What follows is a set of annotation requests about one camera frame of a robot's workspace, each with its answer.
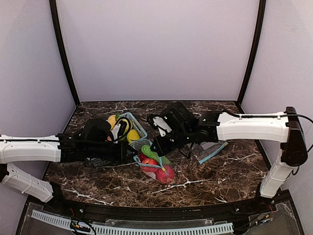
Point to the left black frame post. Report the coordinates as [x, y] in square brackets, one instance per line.
[62, 51]

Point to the blue plastic basket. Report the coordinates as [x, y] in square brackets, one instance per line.
[136, 126]

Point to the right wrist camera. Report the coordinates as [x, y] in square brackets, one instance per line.
[159, 123]

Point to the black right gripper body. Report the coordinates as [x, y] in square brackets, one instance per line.
[163, 141]

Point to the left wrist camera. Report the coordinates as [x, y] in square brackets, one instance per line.
[121, 129]

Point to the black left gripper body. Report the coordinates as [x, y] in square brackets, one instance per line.
[124, 152]

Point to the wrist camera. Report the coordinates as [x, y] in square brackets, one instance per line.
[159, 123]
[121, 129]

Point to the right black frame post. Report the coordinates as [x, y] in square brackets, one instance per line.
[253, 51]

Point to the white slotted cable duct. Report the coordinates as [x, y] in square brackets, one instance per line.
[126, 227]

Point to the yellow lemon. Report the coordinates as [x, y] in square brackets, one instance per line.
[133, 135]

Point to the clear zip top bag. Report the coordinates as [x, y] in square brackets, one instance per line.
[158, 168]

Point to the red apple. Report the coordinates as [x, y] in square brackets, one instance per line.
[142, 157]
[150, 165]
[165, 175]

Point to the yellow pear with leaf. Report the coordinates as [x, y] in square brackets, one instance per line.
[113, 119]

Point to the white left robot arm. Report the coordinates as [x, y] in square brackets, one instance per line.
[94, 141]

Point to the black frame post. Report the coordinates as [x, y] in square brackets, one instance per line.
[253, 51]
[62, 51]

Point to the black front rail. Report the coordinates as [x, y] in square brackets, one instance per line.
[236, 211]

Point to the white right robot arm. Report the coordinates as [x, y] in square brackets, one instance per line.
[178, 127]

